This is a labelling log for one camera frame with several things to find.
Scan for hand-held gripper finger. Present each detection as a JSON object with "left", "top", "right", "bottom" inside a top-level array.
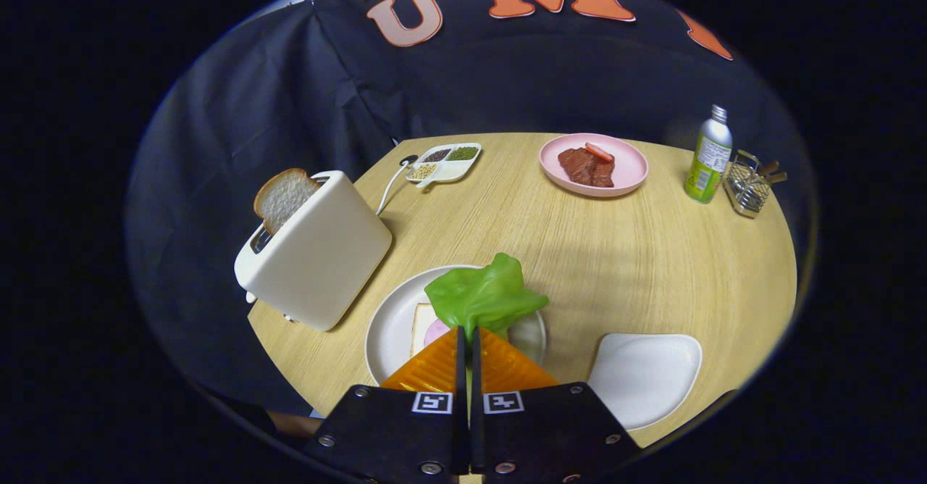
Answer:
[
  {"left": 301, "top": 326, "right": 470, "bottom": 484},
  {"left": 471, "top": 327, "right": 644, "bottom": 484}
]

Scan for green lettuce leaf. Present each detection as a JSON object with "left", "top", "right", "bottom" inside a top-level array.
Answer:
[{"left": 424, "top": 253, "right": 550, "bottom": 343}]

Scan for toasted bread slice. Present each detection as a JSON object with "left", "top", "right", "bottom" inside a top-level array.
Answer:
[{"left": 253, "top": 167, "right": 323, "bottom": 236}]

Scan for pink ham slice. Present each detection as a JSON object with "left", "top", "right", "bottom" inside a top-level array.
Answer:
[{"left": 424, "top": 318, "right": 456, "bottom": 349}]

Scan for plain bread slice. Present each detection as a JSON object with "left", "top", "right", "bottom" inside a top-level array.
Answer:
[{"left": 410, "top": 303, "right": 439, "bottom": 359}]

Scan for round white plate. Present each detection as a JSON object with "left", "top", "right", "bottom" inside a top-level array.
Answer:
[{"left": 364, "top": 264, "right": 548, "bottom": 387}]

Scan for white rounded triangular plate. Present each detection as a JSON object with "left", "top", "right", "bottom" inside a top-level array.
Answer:
[{"left": 587, "top": 333, "right": 703, "bottom": 431}]

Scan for cream white toaster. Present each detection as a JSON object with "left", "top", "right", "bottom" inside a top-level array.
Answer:
[{"left": 234, "top": 170, "right": 393, "bottom": 333}]

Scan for white divided bean dish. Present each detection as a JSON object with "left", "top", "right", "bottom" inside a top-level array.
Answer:
[{"left": 404, "top": 143, "right": 482, "bottom": 189}]

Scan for brown meat pieces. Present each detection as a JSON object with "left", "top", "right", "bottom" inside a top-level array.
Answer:
[{"left": 558, "top": 146, "right": 616, "bottom": 188}]

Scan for pink plate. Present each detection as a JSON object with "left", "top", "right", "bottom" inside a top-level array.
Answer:
[{"left": 539, "top": 133, "right": 650, "bottom": 198}]

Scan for green and silver bottle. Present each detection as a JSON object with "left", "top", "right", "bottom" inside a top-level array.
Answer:
[{"left": 684, "top": 104, "right": 734, "bottom": 204}]

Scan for black backdrop cloth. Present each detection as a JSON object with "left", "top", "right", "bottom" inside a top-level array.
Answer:
[{"left": 123, "top": 0, "right": 797, "bottom": 416}]

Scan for white toaster cable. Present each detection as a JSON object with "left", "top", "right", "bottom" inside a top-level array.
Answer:
[{"left": 375, "top": 155, "right": 419, "bottom": 217}]

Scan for metal wire rack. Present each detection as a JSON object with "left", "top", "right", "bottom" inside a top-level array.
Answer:
[{"left": 724, "top": 149, "right": 788, "bottom": 219}]

